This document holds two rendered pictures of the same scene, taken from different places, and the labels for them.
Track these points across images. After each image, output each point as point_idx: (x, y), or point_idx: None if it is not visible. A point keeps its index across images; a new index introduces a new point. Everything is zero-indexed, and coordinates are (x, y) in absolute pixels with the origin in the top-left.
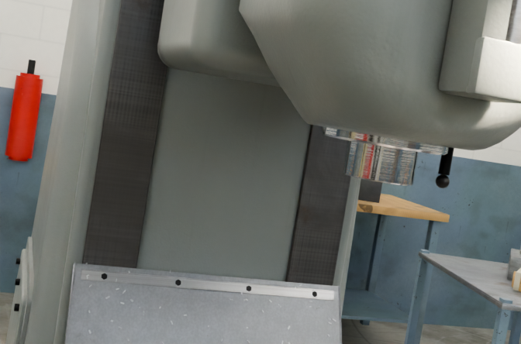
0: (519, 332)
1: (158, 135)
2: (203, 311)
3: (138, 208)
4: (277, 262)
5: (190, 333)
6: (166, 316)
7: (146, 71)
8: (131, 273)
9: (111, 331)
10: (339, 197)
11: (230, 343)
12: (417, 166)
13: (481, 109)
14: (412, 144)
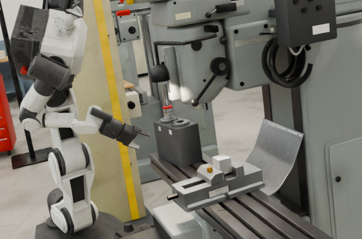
0: None
1: (269, 89)
2: (278, 133)
3: (269, 106)
4: (292, 124)
5: (274, 138)
6: (272, 133)
7: None
8: (270, 122)
9: (264, 134)
10: (298, 107)
11: (279, 142)
12: None
13: (181, 99)
14: None
